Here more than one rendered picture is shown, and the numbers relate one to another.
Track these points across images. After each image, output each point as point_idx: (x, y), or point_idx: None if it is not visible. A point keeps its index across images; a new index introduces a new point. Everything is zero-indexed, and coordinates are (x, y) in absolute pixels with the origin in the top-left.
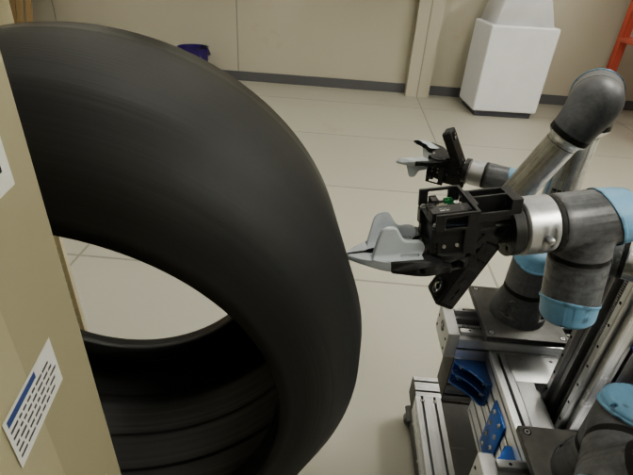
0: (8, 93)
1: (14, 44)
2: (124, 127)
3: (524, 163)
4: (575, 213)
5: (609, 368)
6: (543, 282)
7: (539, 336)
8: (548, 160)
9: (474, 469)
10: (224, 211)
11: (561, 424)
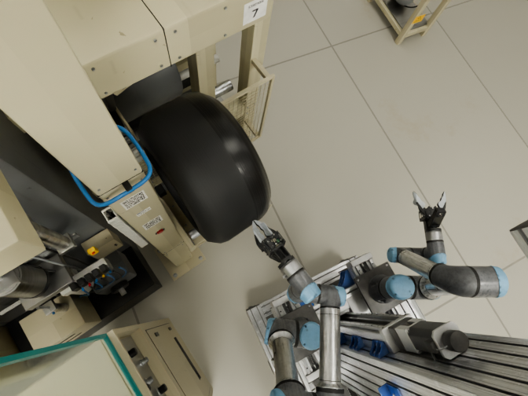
0: (150, 191)
1: (190, 143)
2: (185, 181)
3: (422, 259)
4: (293, 280)
5: (346, 330)
6: None
7: (369, 302)
8: (422, 270)
9: None
10: (193, 205)
11: None
